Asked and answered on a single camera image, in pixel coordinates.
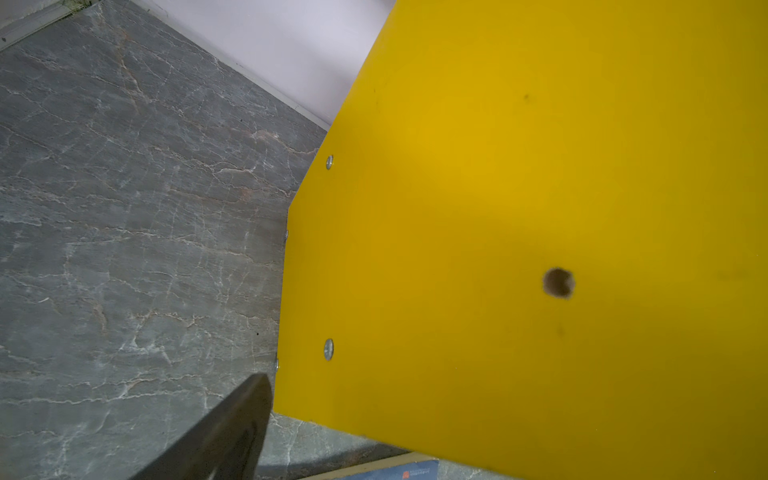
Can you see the navy book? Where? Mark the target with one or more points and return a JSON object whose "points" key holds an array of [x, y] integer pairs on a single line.
{"points": [[411, 466]]}

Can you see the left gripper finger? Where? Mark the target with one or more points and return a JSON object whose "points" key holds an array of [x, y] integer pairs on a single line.
{"points": [[226, 443]]}

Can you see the yellow shelf with pink and blue boards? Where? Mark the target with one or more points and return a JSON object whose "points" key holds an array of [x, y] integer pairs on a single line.
{"points": [[534, 241]]}

